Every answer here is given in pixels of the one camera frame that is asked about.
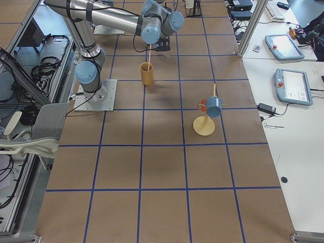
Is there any teach pendant tablet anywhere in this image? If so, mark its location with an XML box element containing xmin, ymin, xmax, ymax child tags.
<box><xmin>265</xmin><ymin>34</ymin><xmax>304</xmax><ymax>60</ymax></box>
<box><xmin>274</xmin><ymin>68</ymin><xmax>313</xmax><ymax>106</ymax></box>

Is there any blue mug on stand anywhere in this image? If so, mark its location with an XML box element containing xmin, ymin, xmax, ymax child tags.
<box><xmin>206</xmin><ymin>96</ymin><xmax>222</xmax><ymax>118</ymax></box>

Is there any white mug on rack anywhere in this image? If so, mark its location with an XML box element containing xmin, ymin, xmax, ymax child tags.
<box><xmin>183</xmin><ymin>0</ymin><xmax>194</xmax><ymax>9</ymax></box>

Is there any grey office chair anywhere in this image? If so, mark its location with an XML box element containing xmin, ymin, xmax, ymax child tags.
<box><xmin>1</xmin><ymin>103</ymin><xmax>69</xmax><ymax>170</ymax></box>

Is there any black wire mug rack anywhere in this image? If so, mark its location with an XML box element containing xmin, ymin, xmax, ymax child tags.
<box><xmin>185</xmin><ymin>0</ymin><xmax>202</xmax><ymax>18</ymax></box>

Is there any orange mug on stand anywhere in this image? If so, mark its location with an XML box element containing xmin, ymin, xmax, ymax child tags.
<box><xmin>197</xmin><ymin>99</ymin><xmax>207</xmax><ymax>113</ymax></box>

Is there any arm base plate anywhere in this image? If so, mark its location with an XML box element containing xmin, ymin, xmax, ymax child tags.
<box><xmin>73</xmin><ymin>79</ymin><xmax>117</xmax><ymax>112</ymax></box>
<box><xmin>94</xmin><ymin>25</ymin><xmax>125</xmax><ymax>35</ymax></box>

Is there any bamboo chopstick holder cup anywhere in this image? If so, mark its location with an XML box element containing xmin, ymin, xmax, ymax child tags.
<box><xmin>140</xmin><ymin>62</ymin><xmax>154</xmax><ymax>86</ymax></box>

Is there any wooden mug tree stand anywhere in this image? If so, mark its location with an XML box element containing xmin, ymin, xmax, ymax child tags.
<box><xmin>193</xmin><ymin>84</ymin><xmax>225</xmax><ymax>136</ymax></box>

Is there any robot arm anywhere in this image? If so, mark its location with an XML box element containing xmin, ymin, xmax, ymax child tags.
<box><xmin>44</xmin><ymin>1</ymin><xmax>185</xmax><ymax>103</ymax></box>

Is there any black power adapter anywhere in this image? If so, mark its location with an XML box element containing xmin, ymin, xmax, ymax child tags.
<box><xmin>257</xmin><ymin>103</ymin><xmax>276</xmax><ymax>115</ymax></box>

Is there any pink chopstick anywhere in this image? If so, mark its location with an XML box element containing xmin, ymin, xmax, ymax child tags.
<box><xmin>147</xmin><ymin>45</ymin><xmax>152</xmax><ymax>71</ymax></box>

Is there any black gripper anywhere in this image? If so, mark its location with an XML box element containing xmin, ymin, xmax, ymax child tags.
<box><xmin>153</xmin><ymin>37</ymin><xmax>170</xmax><ymax>52</ymax></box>

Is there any aluminium frame post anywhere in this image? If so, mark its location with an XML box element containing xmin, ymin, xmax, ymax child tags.
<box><xmin>237</xmin><ymin>0</ymin><xmax>268</xmax><ymax>58</ymax></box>

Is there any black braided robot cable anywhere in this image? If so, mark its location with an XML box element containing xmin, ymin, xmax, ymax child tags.
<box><xmin>133</xmin><ymin>35</ymin><xmax>150</xmax><ymax>54</ymax></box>

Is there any allen key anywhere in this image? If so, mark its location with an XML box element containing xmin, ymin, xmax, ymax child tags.
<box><xmin>264</xmin><ymin>123</ymin><xmax>284</xmax><ymax>129</ymax></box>

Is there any white keyboard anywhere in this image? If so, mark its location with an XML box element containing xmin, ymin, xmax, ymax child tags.
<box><xmin>265</xmin><ymin>1</ymin><xmax>285</xmax><ymax>22</ymax></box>

